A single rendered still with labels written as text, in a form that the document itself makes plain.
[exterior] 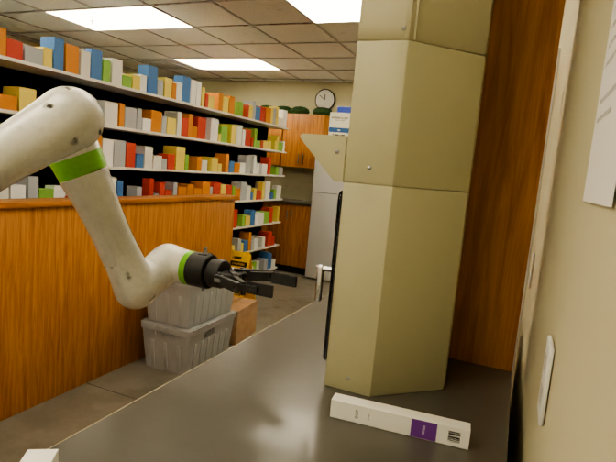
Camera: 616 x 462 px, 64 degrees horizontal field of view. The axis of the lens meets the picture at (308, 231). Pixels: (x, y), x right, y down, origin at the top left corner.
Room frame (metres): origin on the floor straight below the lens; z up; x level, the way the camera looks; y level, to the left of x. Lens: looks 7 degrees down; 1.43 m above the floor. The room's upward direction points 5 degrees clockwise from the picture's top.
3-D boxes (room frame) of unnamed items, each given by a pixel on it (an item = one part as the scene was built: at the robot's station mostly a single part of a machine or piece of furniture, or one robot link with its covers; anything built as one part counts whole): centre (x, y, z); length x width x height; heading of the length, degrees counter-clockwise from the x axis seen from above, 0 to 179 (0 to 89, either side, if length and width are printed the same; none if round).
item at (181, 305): (3.42, 0.77, 0.49); 0.60 x 0.42 x 0.33; 157
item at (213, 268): (1.27, 0.20, 1.14); 0.09 x 0.08 x 0.07; 68
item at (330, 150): (1.27, -0.08, 1.46); 0.32 x 0.11 x 0.10; 157
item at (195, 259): (1.30, 0.27, 1.14); 0.09 x 0.06 x 0.12; 158
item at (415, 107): (1.20, -0.25, 1.33); 0.32 x 0.25 x 0.77; 157
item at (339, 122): (1.22, -0.06, 1.54); 0.05 x 0.05 x 0.06; 75
